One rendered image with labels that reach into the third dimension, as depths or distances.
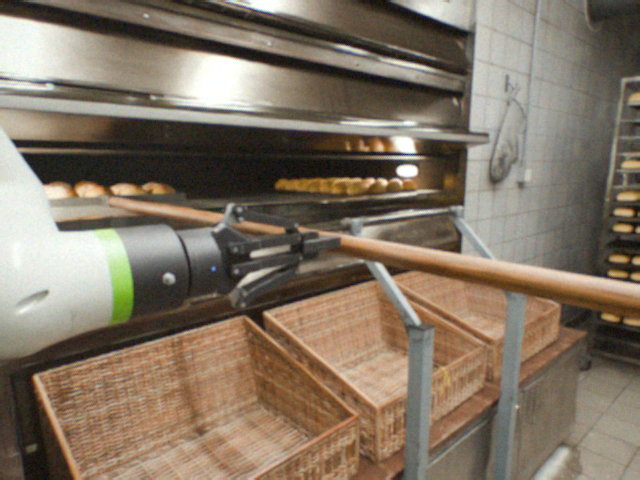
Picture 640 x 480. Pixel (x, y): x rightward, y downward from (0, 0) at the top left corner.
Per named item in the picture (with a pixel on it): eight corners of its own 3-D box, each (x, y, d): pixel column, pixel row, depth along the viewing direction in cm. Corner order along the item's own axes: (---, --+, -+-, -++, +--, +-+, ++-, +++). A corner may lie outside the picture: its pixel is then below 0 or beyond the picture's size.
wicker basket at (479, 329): (382, 340, 180) (383, 276, 175) (455, 311, 217) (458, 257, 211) (494, 385, 144) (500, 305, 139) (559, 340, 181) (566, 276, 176)
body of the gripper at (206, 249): (157, 223, 48) (230, 217, 54) (162, 296, 50) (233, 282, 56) (186, 231, 42) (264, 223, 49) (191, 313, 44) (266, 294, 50)
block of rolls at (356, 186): (271, 189, 224) (271, 178, 223) (336, 186, 256) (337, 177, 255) (355, 195, 180) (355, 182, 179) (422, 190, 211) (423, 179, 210)
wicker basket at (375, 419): (260, 392, 139) (258, 310, 134) (373, 343, 177) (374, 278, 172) (377, 469, 104) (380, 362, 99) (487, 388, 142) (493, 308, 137)
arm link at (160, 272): (139, 336, 39) (131, 236, 37) (102, 305, 48) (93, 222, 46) (201, 320, 43) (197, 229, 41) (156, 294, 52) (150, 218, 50)
